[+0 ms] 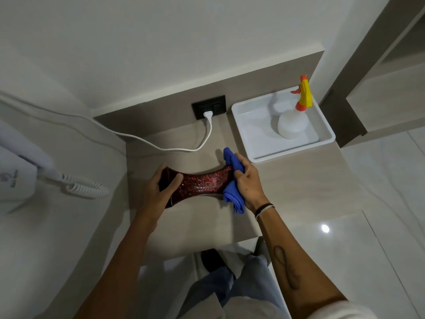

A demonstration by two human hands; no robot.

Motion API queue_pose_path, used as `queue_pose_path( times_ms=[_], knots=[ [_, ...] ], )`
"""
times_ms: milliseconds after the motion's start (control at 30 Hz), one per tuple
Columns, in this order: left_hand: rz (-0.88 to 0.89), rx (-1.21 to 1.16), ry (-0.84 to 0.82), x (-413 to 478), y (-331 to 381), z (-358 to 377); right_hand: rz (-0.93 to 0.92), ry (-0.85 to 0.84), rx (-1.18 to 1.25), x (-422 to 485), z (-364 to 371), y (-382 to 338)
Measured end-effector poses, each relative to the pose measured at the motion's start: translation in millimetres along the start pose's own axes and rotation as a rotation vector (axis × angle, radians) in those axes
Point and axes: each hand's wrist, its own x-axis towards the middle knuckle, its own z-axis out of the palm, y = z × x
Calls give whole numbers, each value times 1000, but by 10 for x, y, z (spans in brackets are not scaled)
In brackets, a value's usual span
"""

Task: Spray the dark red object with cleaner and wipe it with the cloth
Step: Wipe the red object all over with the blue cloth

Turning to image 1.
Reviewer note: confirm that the person's right hand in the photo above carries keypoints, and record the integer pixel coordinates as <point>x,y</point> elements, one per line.
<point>252,189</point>

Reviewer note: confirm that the person's left hand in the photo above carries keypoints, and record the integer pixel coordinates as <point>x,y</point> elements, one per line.
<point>152,199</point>

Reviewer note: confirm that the blue cloth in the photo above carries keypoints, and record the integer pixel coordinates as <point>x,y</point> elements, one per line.
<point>232,196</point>

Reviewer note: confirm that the dark red glitter vase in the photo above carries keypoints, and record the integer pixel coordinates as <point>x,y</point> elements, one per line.
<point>202,184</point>

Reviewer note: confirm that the white spray bottle yellow trigger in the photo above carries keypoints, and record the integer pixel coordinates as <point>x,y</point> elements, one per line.
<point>292,124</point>

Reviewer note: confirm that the person's right forearm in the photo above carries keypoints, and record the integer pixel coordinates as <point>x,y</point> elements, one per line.
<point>295,265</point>

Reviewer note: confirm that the person's left forearm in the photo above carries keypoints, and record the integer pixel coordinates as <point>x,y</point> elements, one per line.
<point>123,272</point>

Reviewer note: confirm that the black and white wristband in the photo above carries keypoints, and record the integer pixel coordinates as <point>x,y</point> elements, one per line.
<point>264,209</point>

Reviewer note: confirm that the white plastic tray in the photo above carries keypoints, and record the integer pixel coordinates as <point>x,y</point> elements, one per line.
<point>255,129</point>

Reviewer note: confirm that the dark left shoe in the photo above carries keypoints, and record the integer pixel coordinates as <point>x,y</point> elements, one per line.
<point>212,260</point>

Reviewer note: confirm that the blue jeans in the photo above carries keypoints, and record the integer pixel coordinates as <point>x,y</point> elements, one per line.
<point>255,282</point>

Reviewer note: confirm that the white shirt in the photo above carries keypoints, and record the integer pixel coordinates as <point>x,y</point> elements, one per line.
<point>342,310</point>

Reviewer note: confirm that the grey wooden cabinet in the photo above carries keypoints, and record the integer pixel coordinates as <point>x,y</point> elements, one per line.
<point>385,102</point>

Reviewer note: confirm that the black wall socket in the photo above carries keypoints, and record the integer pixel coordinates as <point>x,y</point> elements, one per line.
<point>201,107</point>

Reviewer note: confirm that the white wall hair dryer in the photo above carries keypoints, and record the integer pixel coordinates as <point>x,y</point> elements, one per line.
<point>16,176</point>

